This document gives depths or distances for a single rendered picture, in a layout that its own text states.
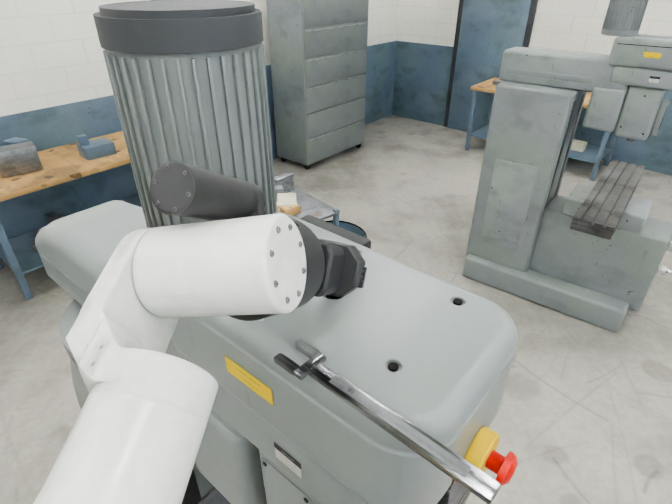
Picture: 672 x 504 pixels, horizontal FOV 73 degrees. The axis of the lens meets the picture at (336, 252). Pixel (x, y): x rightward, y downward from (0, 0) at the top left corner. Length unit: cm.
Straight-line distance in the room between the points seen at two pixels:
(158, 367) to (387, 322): 34
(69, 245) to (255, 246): 87
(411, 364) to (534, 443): 248
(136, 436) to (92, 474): 2
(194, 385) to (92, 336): 7
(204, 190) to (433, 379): 31
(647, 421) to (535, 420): 65
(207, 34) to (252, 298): 37
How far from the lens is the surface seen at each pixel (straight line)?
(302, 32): 556
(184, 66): 58
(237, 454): 85
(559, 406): 320
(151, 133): 62
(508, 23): 734
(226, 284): 28
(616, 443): 316
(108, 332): 29
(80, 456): 26
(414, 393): 48
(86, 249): 107
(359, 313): 57
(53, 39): 484
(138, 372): 26
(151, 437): 25
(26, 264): 439
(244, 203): 35
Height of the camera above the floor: 225
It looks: 32 degrees down
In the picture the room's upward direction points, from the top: straight up
